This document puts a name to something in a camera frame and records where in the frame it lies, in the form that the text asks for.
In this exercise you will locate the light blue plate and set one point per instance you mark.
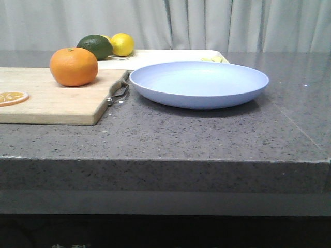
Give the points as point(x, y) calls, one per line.
point(199, 85)

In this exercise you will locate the orange fruit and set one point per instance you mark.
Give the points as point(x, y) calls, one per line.
point(73, 66)

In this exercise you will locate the white tray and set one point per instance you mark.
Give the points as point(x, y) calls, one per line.
point(142, 58)

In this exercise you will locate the pale yellow food pieces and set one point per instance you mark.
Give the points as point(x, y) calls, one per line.
point(213, 59)

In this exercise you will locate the yellow lemon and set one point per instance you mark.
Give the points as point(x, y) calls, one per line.
point(123, 44)

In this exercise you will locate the green lime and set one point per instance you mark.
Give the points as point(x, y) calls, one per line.
point(96, 44)

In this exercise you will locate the wooden cutting board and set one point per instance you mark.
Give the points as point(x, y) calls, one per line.
point(52, 103)

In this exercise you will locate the white curtain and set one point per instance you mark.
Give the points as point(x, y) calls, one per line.
point(225, 26)

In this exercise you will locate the orange slice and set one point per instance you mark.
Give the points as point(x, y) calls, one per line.
point(13, 97)

